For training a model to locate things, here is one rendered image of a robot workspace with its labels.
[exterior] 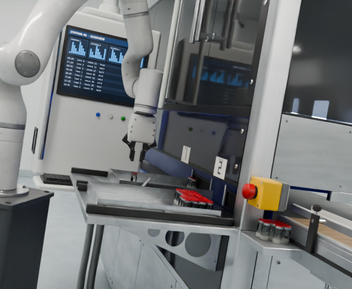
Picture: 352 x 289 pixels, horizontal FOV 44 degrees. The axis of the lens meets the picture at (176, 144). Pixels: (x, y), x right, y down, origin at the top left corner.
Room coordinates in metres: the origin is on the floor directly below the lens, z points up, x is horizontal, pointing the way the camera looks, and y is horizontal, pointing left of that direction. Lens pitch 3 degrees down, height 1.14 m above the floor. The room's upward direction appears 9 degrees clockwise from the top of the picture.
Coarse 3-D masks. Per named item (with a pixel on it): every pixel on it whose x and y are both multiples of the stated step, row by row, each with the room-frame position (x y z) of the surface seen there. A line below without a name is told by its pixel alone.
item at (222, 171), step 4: (216, 160) 1.37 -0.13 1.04; (220, 160) 1.34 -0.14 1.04; (224, 160) 1.31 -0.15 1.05; (216, 164) 1.36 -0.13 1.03; (220, 164) 1.33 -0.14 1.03; (224, 164) 1.30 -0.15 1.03; (216, 168) 1.36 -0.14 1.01; (224, 168) 1.30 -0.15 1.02; (216, 172) 1.35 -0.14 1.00; (220, 172) 1.32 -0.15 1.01; (224, 172) 1.30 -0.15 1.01; (216, 176) 1.35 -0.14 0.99; (220, 176) 1.32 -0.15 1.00; (224, 176) 1.29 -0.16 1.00
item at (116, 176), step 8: (112, 176) 1.59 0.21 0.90; (120, 176) 1.72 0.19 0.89; (128, 176) 1.72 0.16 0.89; (136, 176) 1.73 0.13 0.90; (144, 176) 1.74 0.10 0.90; (152, 176) 1.75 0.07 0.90; (160, 176) 1.76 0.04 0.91; (168, 176) 1.77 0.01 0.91; (128, 184) 1.47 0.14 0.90; (136, 184) 1.47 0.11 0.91; (152, 184) 1.49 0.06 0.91; (160, 184) 1.72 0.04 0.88; (168, 184) 1.76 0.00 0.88; (176, 184) 1.78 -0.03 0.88; (184, 184) 1.79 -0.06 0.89; (200, 192) 1.54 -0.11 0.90; (208, 192) 1.55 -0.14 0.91
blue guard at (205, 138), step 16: (160, 112) 2.11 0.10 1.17; (176, 112) 1.86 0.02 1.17; (160, 128) 2.07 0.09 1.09; (176, 128) 1.83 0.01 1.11; (192, 128) 1.64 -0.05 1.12; (208, 128) 1.48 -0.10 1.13; (224, 128) 1.35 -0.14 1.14; (240, 128) 1.24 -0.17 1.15; (160, 144) 2.03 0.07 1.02; (176, 144) 1.79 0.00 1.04; (192, 144) 1.61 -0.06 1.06; (208, 144) 1.46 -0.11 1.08; (224, 144) 1.33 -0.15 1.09; (240, 144) 1.23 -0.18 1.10; (192, 160) 1.58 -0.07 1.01; (208, 160) 1.44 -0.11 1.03; (240, 160) 1.21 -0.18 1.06
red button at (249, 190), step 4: (248, 184) 1.08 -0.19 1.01; (252, 184) 1.08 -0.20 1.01; (244, 188) 1.08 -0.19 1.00; (248, 188) 1.07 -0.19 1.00; (252, 188) 1.07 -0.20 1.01; (244, 192) 1.08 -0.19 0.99; (248, 192) 1.07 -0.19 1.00; (252, 192) 1.07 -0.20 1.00; (244, 196) 1.08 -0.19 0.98; (248, 196) 1.07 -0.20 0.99; (252, 196) 1.07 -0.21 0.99
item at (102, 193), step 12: (96, 192) 1.34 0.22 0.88; (108, 192) 1.36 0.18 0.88; (120, 192) 1.37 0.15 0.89; (132, 192) 1.38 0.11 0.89; (144, 192) 1.39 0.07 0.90; (156, 192) 1.41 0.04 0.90; (168, 192) 1.42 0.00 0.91; (108, 204) 1.10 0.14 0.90; (120, 204) 1.11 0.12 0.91; (132, 204) 1.12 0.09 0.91; (144, 204) 1.13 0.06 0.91; (156, 204) 1.14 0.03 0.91; (168, 204) 1.34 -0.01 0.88
